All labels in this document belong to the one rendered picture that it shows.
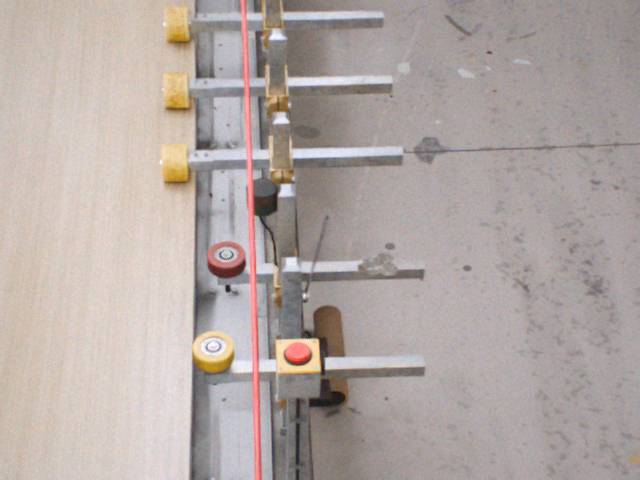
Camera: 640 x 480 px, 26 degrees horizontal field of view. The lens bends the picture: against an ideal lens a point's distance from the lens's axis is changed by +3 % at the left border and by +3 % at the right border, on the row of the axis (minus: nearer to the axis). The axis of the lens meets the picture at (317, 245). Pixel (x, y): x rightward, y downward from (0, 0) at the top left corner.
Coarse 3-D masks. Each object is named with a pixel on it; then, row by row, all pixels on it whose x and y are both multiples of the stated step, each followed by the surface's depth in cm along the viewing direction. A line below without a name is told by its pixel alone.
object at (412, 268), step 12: (264, 264) 286; (324, 264) 286; (336, 264) 286; (348, 264) 286; (396, 264) 286; (408, 264) 286; (420, 264) 286; (240, 276) 284; (264, 276) 284; (312, 276) 285; (324, 276) 285; (336, 276) 286; (348, 276) 286; (360, 276) 286; (372, 276) 286; (384, 276) 286; (396, 276) 287; (408, 276) 287; (420, 276) 287
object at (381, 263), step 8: (376, 256) 286; (384, 256) 286; (392, 256) 287; (360, 264) 284; (368, 264) 285; (376, 264) 285; (384, 264) 284; (392, 264) 285; (368, 272) 284; (376, 272) 284; (384, 272) 284; (392, 272) 284
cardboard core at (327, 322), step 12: (324, 312) 382; (336, 312) 383; (324, 324) 379; (336, 324) 379; (324, 336) 376; (336, 336) 376; (336, 348) 373; (336, 384) 364; (336, 396) 369; (348, 396) 365
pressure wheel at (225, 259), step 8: (216, 248) 282; (224, 248) 283; (232, 248) 283; (240, 248) 282; (208, 256) 281; (216, 256) 281; (224, 256) 281; (232, 256) 281; (240, 256) 281; (208, 264) 281; (216, 264) 279; (224, 264) 279; (232, 264) 279; (240, 264) 280; (216, 272) 280; (224, 272) 279; (232, 272) 280; (240, 272) 281
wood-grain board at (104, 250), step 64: (0, 0) 343; (64, 0) 344; (128, 0) 344; (192, 0) 345; (0, 64) 325; (64, 64) 326; (128, 64) 326; (192, 64) 327; (0, 128) 309; (64, 128) 309; (128, 128) 310; (192, 128) 310; (0, 192) 294; (64, 192) 294; (128, 192) 295; (192, 192) 295; (0, 256) 281; (64, 256) 281; (128, 256) 281; (192, 256) 281; (0, 320) 268; (64, 320) 268; (128, 320) 269; (192, 320) 269; (0, 384) 257; (64, 384) 257; (128, 384) 257; (0, 448) 247; (64, 448) 247; (128, 448) 247
